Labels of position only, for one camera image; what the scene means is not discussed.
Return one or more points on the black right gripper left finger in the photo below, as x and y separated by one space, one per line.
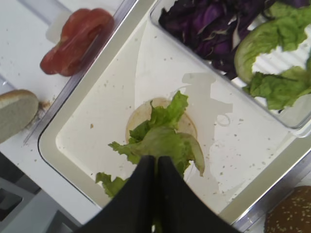
131 210

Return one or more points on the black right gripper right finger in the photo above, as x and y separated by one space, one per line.
180 210

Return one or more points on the green lettuce leaf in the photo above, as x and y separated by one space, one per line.
158 137

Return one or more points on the rear tomato slice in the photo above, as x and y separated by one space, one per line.
83 21

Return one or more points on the green lettuce pile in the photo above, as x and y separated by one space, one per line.
274 60

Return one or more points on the bun bottom on tray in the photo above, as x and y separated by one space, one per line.
187 123

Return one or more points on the white metal tray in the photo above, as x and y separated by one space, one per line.
241 142

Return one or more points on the sesame bun top front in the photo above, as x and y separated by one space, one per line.
292 215

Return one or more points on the clear plastic container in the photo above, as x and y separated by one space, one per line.
296 118

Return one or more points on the upright bun half left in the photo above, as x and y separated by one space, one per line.
17 110

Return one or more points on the purple cabbage pile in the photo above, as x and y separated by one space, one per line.
231 34

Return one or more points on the white block by tomatoes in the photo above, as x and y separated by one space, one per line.
53 33

